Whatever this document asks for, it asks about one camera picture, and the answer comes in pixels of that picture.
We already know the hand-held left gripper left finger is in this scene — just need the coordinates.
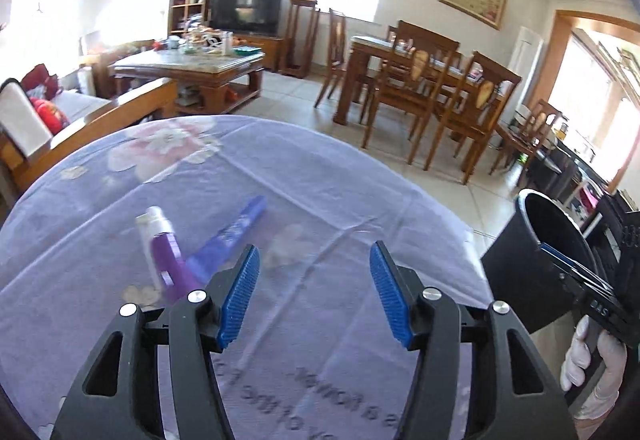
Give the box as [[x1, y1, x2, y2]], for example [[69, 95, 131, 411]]
[[50, 244, 262, 440]]

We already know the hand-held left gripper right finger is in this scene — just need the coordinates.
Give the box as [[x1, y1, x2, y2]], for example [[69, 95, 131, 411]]
[[369, 241, 576, 440]]

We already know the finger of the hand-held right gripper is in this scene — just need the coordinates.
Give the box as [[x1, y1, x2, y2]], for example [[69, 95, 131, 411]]
[[539, 242, 618, 297], [551, 266, 640, 347]]

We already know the black bin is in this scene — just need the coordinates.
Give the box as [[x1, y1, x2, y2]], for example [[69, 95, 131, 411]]
[[480, 187, 618, 337]]

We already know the blue tube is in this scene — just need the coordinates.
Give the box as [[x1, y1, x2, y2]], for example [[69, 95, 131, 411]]
[[186, 195, 267, 284]]

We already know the purple tube with white cap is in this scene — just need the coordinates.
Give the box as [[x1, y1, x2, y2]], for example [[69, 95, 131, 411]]
[[136, 206, 201, 304]]

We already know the person's right hand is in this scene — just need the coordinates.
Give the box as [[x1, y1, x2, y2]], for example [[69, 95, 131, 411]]
[[560, 315, 629, 422]]

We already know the black side table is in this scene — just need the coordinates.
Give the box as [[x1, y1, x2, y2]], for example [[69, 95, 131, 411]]
[[529, 139, 612, 207]]

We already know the wooden dining chair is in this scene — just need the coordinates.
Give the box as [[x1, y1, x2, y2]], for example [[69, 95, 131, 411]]
[[424, 51, 524, 186], [489, 99, 564, 189], [361, 20, 461, 166], [314, 9, 362, 109]]

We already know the white tall appliance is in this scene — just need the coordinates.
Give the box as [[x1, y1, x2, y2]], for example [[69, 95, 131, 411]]
[[510, 25, 545, 107]]

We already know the wooden dining table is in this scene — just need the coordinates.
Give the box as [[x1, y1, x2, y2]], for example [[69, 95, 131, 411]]
[[333, 35, 507, 127]]

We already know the wooden coffee table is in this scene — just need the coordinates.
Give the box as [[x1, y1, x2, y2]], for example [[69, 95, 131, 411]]
[[109, 47, 266, 117]]

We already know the wooden television stand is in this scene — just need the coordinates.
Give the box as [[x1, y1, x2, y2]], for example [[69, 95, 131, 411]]
[[229, 34, 287, 72]]

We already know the tall wooden plant stand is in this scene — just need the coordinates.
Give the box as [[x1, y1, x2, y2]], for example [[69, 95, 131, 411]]
[[280, 0, 321, 80]]

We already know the wooden armchair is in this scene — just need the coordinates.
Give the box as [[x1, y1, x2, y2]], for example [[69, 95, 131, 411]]
[[81, 40, 157, 99]]

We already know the wooden sofa with white cushions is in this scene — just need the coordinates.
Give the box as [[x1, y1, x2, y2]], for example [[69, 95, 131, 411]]
[[0, 65, 179, 194]]

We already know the black television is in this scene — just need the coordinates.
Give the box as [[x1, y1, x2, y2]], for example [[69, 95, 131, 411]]
[[207, 0, 284, 37]]

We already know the dark red cushion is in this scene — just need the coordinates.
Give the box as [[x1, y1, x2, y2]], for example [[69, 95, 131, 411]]
[[20, 63, 64, 101]]

